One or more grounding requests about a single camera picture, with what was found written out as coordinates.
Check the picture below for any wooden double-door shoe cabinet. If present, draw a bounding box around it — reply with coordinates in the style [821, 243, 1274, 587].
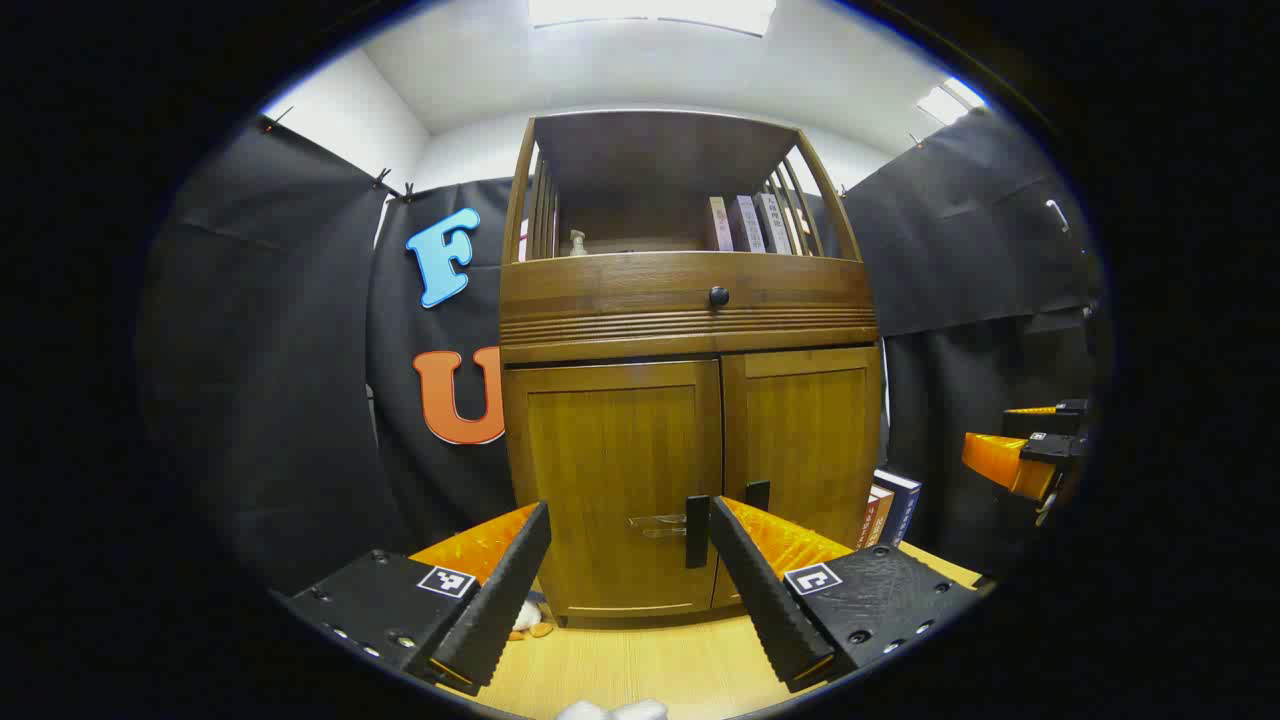
[498, 110, 886, 629]

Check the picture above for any small ceiling light panel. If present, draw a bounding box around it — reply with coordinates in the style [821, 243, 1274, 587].
[917, 77, 988, 127]

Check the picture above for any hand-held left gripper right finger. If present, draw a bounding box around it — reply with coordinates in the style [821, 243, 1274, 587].
[708, 495, 981, 693]

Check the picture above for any black backdrop cloth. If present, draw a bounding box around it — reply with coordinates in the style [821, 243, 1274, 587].
[140, 105, 1111, 601]

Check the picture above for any wooden drawer with black knob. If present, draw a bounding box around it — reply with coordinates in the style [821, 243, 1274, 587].
[500, 252, 879, 346]

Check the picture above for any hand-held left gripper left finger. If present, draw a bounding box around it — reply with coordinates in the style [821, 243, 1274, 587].
[285, 500, 553, 698]

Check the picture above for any white and orange plush toy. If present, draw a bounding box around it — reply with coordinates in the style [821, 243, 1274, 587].
[510, 598, 556, 641]

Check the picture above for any wooden shoe cabinet door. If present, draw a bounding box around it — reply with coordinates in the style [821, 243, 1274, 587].
[503, 360, 723, 616]
[722, 347, 883, 609]

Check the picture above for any dark blue book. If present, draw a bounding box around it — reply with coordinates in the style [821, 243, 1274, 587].
[875, 468, 923, 549]

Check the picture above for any large ceiling light panel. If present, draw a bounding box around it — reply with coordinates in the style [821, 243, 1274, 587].
[528, 0, 778, 38]

